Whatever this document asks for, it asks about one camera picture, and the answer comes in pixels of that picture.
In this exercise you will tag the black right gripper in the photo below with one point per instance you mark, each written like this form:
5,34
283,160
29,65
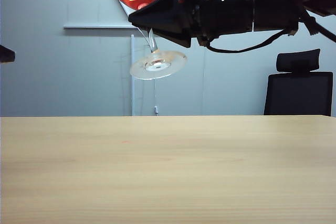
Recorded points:
225,11

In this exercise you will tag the horizontal white wall trunking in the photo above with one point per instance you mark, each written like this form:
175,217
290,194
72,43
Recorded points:
99,26

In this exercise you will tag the black office chair with headrest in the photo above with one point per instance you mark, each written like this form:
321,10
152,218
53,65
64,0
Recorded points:
299,93

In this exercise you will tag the clear goblet with red liquid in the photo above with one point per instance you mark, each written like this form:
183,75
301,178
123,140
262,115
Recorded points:
157,64

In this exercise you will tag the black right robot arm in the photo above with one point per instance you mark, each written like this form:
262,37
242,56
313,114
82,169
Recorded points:
275,3

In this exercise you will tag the vertical white wall trunking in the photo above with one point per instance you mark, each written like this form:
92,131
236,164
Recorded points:
132,90

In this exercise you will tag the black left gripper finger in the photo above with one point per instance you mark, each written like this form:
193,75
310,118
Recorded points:
6,54

